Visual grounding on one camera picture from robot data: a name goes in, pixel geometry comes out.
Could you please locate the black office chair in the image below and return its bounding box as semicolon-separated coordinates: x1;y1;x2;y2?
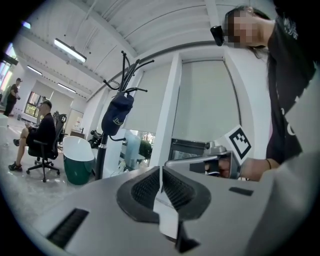
25;113;68;183

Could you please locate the person's black shirt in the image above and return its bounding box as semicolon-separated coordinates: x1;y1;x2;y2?
265;9;318;165

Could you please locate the person's right forearm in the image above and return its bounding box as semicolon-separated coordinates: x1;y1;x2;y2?
238;157;281;182

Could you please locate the black head camera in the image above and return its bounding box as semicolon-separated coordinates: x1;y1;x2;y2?
209;24;226;47

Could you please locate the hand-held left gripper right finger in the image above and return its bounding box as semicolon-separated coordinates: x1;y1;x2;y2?
161;165;212;222

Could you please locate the navy blue cap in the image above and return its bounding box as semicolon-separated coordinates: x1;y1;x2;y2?
100;92;135;137

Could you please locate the long ceiling lamp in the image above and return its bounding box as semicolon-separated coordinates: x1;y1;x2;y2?
26;65;43;76
57;82;77;94
53;37;88;64

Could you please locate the black coat rack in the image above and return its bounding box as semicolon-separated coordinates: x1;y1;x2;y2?
93;49;156;182

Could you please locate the person's right hand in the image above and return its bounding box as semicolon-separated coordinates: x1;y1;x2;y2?
204;157;232;179

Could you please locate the black window frame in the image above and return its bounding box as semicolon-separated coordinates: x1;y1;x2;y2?
169;138;209;161

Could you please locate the person's head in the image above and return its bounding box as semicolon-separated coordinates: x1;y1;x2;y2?
224;5;273;50

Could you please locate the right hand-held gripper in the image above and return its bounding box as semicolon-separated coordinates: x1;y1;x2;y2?
164;124;252;180

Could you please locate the white and green tub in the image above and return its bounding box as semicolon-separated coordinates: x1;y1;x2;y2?
62;135;96;186

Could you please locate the wide grey roller blind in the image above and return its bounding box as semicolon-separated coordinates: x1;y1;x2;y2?
171;59;241;146

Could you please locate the narrow grey roller blind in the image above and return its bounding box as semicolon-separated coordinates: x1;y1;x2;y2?
123;68;174;134

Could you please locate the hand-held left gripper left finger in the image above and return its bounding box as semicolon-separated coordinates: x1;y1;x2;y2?
116;165;161;224

